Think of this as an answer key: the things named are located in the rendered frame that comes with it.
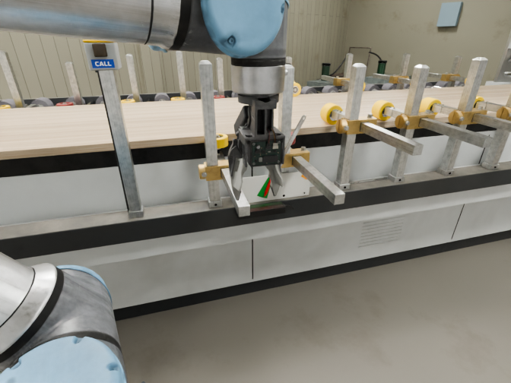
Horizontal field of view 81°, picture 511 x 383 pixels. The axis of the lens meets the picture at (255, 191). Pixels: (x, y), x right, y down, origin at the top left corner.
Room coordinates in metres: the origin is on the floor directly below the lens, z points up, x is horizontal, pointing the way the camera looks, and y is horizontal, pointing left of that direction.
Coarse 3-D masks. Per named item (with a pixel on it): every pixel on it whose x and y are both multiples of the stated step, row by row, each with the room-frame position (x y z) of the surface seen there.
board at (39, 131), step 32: (320, 96) 1.94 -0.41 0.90; (384, 96) 1.94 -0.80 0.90; (448, 96) 1.94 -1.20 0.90; (480, 96) 1.94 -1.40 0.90; (0, 128) 1.18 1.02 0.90; (32, 128) 1.18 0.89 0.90; (64, 128) 1.18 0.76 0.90; (96, 128) 1.18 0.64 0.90; (128, 128) 1.18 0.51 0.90; (160, 128) 1.18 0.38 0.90; (192, 128) 1.18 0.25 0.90; (224, 128) 1.18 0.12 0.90; (320, 128) 1.22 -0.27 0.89
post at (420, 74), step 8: (416, 72) 1.12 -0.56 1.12; (424, 72) 1.11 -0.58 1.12; (416, 80) 1.12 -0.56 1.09; (424, 80) 1.11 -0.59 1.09; (416, 88) 1.11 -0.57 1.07; (408, 96) 1.13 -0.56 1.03; (416, 96) 1.11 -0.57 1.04; (408, 104) 1.13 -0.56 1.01; (416, 104) 1.11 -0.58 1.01; (408, 112) 1.12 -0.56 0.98; (416, 112) 1.11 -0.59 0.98; (400, 128) 1.14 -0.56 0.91; (408, 136) 1.11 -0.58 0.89; (400, 152) 1.11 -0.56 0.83; (400, 160) 1.11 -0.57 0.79; (392, 168) 1.13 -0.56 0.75; (400, 168) 1.11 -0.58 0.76; (400, 176) 1.11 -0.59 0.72
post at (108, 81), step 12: (108, 72) 0.84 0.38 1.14; (108, 84) 0.84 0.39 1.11; (108, 96) 0.84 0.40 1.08; (108, 108) 0.84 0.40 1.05; (120, 108) 0.84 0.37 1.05; (108, 120) 0.85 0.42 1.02; (120, 120) 0.84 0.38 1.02; (120, 132) 0.84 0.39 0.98; (120, 144) 0.84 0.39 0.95; (120, 156) 0.84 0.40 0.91; (120, 168) 0.83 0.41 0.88; (132, 168) 0.84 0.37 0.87; (132, 180) 0.84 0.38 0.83; (132, 192) 0.84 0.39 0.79; (132, 204) 0.84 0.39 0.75; (132, 216) 0.83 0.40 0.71
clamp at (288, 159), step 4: (300, 148) 1.03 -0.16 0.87; (292, 152) 0.99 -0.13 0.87; (296, 152) 0.99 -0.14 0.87; (300, 152) 0.99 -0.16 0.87; (304, 152) 0.99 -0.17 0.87; (308, 152) 0.99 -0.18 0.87; (288, 156) 0.97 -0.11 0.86; (292, 156) 0.98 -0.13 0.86; (296, 156) 0.98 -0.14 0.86; (304, 156) 0.99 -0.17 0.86; (308, 156) 0.99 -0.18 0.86; (284, 160) 0.97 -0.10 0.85; (288, 160) 0.97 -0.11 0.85; (292, 160) 0.98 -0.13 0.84; (308, 160) 0.99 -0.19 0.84; (284, 164) 0.97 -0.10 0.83; (288, 164) 0.97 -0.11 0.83
